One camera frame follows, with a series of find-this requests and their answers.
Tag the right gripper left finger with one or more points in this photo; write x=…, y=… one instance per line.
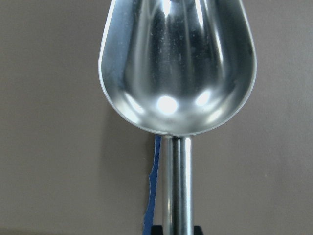
x=156, y=230

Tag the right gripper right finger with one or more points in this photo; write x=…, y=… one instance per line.
x=198, y=230

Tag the steel ice scoop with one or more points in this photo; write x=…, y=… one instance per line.
x=177, y=68

